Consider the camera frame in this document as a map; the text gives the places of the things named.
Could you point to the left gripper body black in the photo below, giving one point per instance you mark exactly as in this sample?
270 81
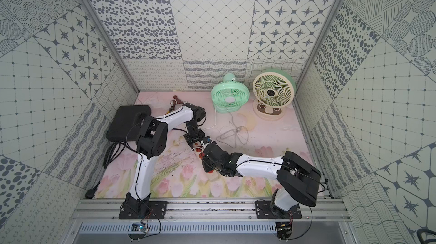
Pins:
193 138

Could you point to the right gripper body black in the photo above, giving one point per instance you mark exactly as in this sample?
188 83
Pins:
209 164

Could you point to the cream power strip red sockets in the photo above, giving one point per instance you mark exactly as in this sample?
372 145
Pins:
201 152

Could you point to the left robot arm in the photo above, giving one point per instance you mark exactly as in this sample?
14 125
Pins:
151 142

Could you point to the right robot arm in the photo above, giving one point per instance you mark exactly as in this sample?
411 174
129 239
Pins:
299 179

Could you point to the mint green desk fan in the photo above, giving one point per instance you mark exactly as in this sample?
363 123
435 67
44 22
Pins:
229 95

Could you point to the cream round desk fan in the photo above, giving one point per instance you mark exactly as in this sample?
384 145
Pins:
274 90

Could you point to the black plastic tool case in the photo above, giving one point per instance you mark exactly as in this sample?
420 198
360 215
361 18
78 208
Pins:
127 122

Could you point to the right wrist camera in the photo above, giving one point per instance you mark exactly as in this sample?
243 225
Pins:
207 140

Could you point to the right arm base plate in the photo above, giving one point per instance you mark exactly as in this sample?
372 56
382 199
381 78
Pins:
278 210

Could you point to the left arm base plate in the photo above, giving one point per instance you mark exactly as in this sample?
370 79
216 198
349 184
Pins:
150 210

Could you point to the aluminium rail frame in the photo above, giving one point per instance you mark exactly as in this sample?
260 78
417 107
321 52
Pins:
209 210

